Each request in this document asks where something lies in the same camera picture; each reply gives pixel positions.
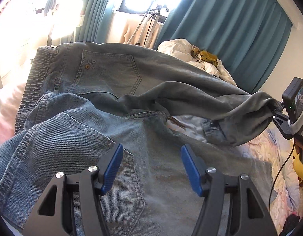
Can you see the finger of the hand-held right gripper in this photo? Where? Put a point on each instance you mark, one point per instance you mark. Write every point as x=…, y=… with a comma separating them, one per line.
x=280, y=123
x=276, y=107

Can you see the white crumpled duvet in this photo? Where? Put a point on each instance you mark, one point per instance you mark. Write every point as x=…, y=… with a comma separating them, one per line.
x=176, y=48

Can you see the pastel tie-dye bed blanket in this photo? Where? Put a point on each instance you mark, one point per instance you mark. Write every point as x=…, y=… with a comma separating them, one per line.
x=259, y=150

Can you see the beige hanging garment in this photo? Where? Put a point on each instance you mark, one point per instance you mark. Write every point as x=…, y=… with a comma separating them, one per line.
x=126, y=29

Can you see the garment steamer stand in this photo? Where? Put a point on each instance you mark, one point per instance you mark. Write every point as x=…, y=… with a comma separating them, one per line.
x=153, y=17

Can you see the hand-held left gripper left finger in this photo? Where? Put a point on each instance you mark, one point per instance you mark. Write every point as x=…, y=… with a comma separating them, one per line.
x=112, y=169

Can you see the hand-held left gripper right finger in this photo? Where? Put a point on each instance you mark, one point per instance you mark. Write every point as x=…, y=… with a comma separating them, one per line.
x=190, y=169

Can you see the narrow teal curtain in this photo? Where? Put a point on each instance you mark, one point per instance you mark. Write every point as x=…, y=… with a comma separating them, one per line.
x=97, y=12

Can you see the dark red cloth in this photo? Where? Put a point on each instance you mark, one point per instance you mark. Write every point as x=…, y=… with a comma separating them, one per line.
x=291, y=222

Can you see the mustard yellow cloth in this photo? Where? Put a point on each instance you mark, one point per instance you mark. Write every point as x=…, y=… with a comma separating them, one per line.
x=207, y=55

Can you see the grey-blue denim pants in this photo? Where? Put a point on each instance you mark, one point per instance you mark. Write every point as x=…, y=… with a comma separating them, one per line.
x=141, y=91

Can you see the yellow plush toy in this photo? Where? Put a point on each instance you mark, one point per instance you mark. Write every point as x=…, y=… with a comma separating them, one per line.
x=300, y=169

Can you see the wide teal curtain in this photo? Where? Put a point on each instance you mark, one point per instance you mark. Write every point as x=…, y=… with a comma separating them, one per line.
x=227, y=29

